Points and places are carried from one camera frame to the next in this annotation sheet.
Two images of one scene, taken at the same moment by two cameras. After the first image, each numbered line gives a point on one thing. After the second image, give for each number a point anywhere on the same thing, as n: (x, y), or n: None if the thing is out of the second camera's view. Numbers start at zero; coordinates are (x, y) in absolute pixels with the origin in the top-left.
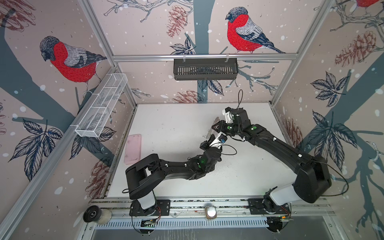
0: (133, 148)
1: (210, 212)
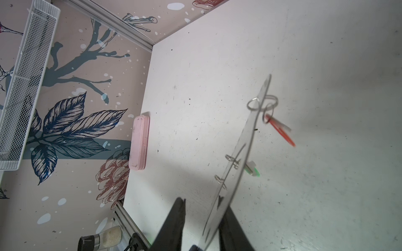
0: (139, 149)
1: None
